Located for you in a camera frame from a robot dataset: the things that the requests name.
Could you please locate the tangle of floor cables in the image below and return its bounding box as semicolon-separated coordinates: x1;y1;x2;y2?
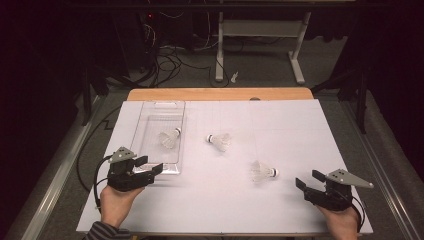
143;11;231;88

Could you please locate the person's left hand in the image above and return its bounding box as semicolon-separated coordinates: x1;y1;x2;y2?
99;184;145;229

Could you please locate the hand-held gripper cable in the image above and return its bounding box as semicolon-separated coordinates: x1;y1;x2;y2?
349;195;367;233
93;154;114;213

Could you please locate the right hand-held gripper cable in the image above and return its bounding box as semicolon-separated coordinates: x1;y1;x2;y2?
349;195;367;233

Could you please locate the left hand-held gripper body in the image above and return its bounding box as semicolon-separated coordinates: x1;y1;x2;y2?
107;146;156;193

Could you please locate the white metal desk frame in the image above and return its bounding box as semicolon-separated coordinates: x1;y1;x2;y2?
214;11;313;85

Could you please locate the white table board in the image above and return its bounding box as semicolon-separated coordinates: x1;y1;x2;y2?
75;98;374;235

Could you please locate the dark computer tower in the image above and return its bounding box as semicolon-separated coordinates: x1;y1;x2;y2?
113;9;161;71

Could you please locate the black floor cable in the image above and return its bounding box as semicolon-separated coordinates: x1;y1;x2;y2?
76;105;123;193

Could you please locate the wooden table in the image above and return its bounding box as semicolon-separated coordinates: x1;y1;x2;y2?
127;87;314;102

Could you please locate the person's right hand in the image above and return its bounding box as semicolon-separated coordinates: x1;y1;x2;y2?
315;203;361;240

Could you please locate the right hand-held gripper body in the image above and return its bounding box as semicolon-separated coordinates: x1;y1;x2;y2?
303;168;375;212

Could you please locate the left hand-held gripper cable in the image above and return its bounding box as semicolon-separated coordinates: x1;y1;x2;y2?
93;154;114;213

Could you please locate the clear plastic bin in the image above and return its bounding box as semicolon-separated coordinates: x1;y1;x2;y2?
130;100;187;176

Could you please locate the white feather shuttlecock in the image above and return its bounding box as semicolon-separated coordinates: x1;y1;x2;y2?
249;160;279;184
205;132;232;153
158;127;182;150

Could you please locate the aluminium floor rail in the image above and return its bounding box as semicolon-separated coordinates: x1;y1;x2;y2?
339;99;424;240
19;96;108;240

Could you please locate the black metal stand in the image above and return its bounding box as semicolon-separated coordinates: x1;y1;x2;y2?
81;64;111;127
311;66;369;134

